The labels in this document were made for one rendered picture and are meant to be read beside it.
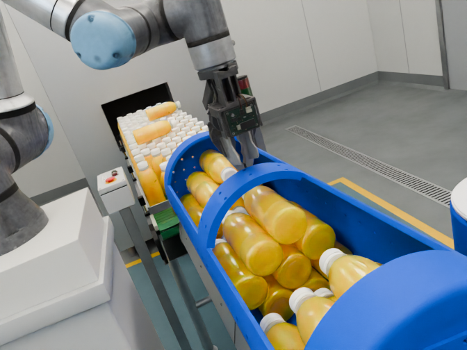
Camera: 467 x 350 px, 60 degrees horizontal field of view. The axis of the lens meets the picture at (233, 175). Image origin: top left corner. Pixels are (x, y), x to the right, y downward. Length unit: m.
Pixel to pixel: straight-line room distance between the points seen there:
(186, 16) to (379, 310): 0.51
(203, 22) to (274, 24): 5.12
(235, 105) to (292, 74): 5.22
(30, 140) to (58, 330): 0.38
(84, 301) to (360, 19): 5.90
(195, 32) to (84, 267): 0.44
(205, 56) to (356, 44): 5.69
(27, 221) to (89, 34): 0.41
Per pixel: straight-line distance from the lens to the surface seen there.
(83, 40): 0.60
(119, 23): 0.60
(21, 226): 0.86
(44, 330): 0.84
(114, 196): 1.47
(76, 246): 0.76
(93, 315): 0.82
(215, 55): 0.69
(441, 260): 0.46
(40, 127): 0.96
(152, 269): 1.69
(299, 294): 0.59
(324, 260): 0.58
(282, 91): 5.86
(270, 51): 5.77
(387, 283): 0.43
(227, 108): 0.68
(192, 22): 0.69
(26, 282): 0.80
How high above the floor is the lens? 1.50
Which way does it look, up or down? 21 degrees down
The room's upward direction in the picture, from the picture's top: 18 degrees counter-clockwise
